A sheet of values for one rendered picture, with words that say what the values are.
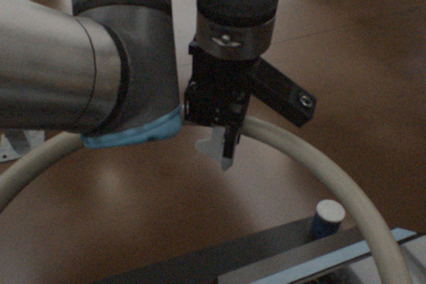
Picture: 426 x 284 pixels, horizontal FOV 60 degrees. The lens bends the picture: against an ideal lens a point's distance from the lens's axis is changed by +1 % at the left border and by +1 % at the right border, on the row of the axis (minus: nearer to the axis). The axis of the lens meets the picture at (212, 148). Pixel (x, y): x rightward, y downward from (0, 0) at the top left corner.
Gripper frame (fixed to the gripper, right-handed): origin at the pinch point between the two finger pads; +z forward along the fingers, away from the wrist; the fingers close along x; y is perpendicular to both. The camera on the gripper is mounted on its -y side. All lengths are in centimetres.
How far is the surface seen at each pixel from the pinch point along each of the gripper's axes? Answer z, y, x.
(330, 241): 9.2, -18.5, 5.2
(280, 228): 84, -18, -41
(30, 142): 95, 107, -58
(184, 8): 103, 83, -226
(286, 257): 9.4, -12.0, 10.1
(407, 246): 1.9, -27.1, 7.3
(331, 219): 70, -34, -41
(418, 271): 1.7, -28.1, 10.9
